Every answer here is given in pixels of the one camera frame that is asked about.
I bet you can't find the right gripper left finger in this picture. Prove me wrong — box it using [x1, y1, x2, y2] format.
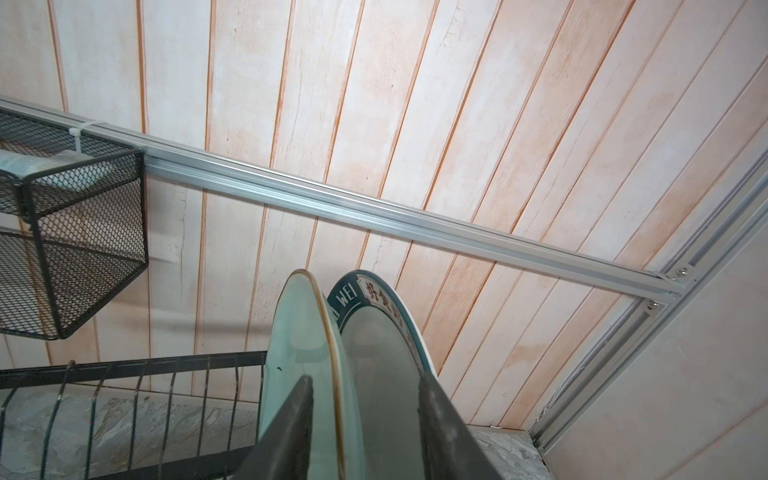
[233, 375, 314, 479]

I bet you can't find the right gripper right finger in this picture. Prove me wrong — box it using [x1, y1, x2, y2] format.
[418, 373, 501, 479]

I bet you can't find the black two-tier dish rack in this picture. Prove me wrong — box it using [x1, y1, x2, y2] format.
[1, 351, 266, 479]

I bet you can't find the mint green flower plate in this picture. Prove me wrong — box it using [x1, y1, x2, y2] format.
[258, 269, 366, 479]

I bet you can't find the green rim white plate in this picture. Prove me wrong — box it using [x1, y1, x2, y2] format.
[327, 270, 435, 479]

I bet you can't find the black mesh wall basket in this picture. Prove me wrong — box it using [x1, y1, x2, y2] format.
[1, 110, 149, 340]

